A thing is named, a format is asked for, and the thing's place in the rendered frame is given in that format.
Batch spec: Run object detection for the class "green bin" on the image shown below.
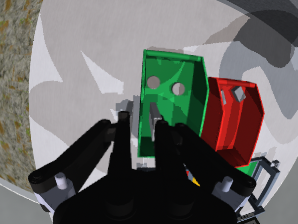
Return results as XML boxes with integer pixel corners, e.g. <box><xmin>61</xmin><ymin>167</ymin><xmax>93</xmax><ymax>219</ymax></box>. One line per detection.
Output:
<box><xmin>137</xmin><ymin>49</ymin><xmax>209</xmax><ymax>158</ymax></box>

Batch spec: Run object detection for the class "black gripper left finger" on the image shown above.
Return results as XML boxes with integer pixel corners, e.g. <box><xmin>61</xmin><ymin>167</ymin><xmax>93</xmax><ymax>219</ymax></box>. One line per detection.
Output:
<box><xmin>28</xmin><ymin>101</ymin><xmax>134</xmax><ymax>216</ymax></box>

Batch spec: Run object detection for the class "grey metal shelf rack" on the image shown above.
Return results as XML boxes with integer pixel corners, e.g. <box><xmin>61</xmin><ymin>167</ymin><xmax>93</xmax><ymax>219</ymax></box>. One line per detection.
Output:
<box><xmin>185</xmin><ymin>156</ymin><xmax>281</xmax><ymax>223</ymax></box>

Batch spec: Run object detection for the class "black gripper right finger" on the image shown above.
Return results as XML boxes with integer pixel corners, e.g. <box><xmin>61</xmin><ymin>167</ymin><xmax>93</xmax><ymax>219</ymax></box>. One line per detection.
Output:
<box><xmin>149</xmin><ymin>102</ymin><xmax>257</xmax><ymax>216</ymax></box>

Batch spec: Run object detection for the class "red bin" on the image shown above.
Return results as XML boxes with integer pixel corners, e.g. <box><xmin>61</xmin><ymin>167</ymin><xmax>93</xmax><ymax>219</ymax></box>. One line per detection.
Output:
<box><xmin>201</xmin><ymin>77</ymin><xmax>265</xmax><ymax>168</ymax></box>

